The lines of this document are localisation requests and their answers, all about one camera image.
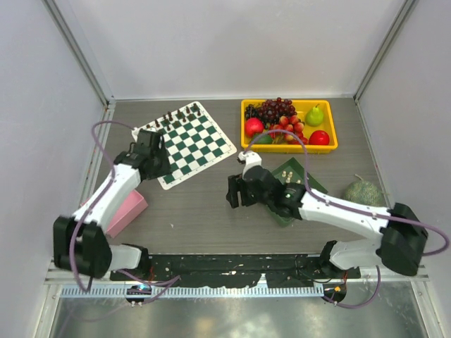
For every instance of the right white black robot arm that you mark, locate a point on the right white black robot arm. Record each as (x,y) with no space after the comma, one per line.
(392,237)

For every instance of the red apple left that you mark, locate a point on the red apple left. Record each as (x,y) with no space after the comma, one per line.
(253,126)

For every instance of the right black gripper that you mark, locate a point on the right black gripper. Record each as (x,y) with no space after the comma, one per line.
(236,184)

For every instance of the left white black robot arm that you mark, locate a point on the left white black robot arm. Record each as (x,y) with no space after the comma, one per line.
(79,241)

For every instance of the red apple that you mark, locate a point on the red apple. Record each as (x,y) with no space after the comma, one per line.
(253,126)
(320,138)

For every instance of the red apple right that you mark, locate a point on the red apple right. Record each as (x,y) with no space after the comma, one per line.
(320,138)

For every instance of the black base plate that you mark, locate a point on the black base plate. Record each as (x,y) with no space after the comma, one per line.
(238,271)

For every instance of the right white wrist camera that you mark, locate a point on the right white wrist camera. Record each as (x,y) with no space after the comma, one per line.
(249,159)

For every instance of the dark purple grape bunch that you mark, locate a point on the dark purple grape bunch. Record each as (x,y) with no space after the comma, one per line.
(271,110)

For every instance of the green netted melon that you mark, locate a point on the green netted melon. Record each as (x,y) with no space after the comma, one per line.
(364,192)

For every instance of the green lime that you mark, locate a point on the green lime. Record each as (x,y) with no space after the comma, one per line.
(262,139)

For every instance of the green pear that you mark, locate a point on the green pear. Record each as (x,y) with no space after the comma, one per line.
(315,116)

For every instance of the yellow plastic fruit tray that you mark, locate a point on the yellow plastic fruit tray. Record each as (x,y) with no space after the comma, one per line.
(302,107)

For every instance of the dark green piece tray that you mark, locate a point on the dark green piece tray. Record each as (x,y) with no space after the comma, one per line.
(293,170)

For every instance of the pink box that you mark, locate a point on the pink box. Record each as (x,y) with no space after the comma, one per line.
(114,220)

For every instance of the white slotted cable duct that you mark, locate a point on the white slotted cable duct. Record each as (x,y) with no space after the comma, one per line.
(127,291)

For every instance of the green white chess board mat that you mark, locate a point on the green white chess board mat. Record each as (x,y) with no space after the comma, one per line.
(194,142)

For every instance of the black grape bunch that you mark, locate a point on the black grape bunch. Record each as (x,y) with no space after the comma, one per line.
(251,111)

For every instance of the red cherry bunch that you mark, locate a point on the red cherry bunch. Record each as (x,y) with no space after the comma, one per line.
(292,124)

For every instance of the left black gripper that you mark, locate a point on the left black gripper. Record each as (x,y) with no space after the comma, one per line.
(165,169)

